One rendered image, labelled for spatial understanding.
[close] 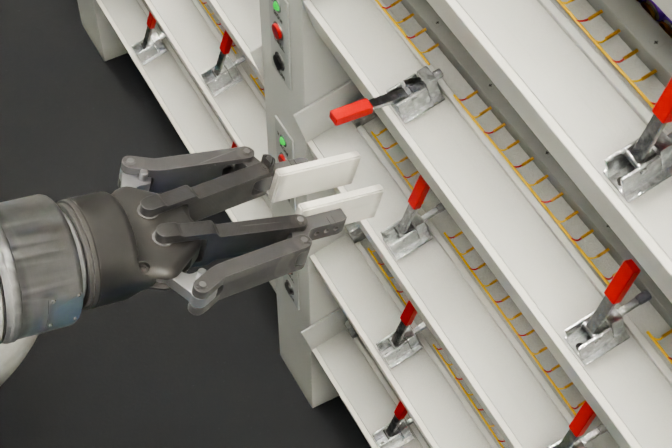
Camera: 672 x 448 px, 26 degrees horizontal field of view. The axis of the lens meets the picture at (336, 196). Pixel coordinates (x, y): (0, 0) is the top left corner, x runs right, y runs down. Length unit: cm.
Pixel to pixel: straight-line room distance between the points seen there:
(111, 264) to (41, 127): 131
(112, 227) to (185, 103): 109
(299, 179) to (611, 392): 28
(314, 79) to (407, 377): 34
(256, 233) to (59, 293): 15
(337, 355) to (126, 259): 86
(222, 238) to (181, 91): 106
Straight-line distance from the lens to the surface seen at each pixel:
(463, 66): 122
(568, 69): 100
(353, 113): 119
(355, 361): 178
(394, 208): 141
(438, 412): 152
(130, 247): 96
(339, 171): 107
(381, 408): 175
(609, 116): 97
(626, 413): 109
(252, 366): 197
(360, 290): 160
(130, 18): 216
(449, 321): 135
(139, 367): 198
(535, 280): 113
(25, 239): 93
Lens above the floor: 169
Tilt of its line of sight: 53 degrees down
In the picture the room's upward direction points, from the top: straight up
